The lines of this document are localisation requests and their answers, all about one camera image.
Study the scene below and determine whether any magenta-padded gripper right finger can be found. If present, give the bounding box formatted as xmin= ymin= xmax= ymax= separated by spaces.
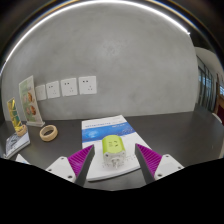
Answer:
xmin=134 ymin=143 xmax=185 ymax=185

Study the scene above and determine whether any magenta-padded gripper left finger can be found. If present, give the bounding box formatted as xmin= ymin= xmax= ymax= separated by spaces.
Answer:
xmin=45 ymin=144 xmax=96 ymax=187

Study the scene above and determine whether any green and white charger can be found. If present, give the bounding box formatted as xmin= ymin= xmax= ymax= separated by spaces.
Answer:
xmin=101 ymin=134 xmax=128 ymax=171

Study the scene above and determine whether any beige tape roll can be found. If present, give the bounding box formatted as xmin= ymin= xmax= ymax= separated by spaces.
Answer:
xmin=39 ymin=124 xmax=59 ymax=143

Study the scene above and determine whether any white and blue booklet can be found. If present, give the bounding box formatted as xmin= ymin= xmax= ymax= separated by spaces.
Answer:
xmin=81 ymin=114 xmax=153 ymax=183

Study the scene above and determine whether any orange card on wooden stand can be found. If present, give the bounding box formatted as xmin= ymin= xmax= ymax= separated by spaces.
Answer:
xmin=6 ymin=97 xmax=28 ymax=138

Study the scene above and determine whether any green menu sign stand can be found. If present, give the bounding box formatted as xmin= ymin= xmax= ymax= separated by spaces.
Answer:
xmin=18 ymin=75 xmax=46 ymax=128

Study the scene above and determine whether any black-framed glass partition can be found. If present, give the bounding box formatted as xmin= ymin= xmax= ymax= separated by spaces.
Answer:
xmin=196 ymin=56 xmax=224 ymax=116

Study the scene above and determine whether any curved ceiling light strip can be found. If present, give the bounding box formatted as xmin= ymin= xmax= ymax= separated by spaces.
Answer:
xmin=0 ymin=0 xmax=193 ymax=74

